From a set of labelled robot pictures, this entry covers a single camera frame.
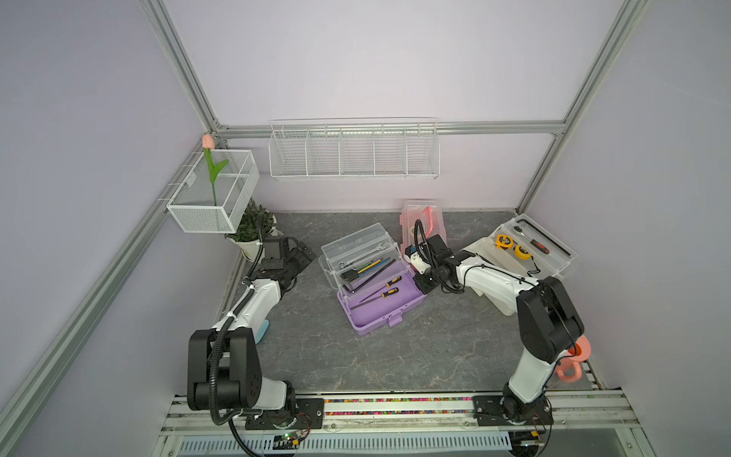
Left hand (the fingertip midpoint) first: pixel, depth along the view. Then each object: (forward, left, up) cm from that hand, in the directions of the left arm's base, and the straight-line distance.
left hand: (305, 257), depth 90 cm
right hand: (-6, -36, -8) cm, 38 cm away
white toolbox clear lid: (-1, -73, -2) cm, 73 cm away
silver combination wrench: (-2, -12, -2) cm, 12 cm away
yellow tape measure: (+4, -68, -4) cm, 68 cm away
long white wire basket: (+37, -34, +14) cm, 52 cm away
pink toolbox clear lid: (+14, -43, +2) cm, 45 cm away
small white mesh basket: (+8, +28, +17) cm, 33 cm away
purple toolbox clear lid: (+9, -15, -7) cm, 19 cm away
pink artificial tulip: (+20, +25, +20) cm, 38 cm away
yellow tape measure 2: (-1, -72, -4) cm, 73 cm away
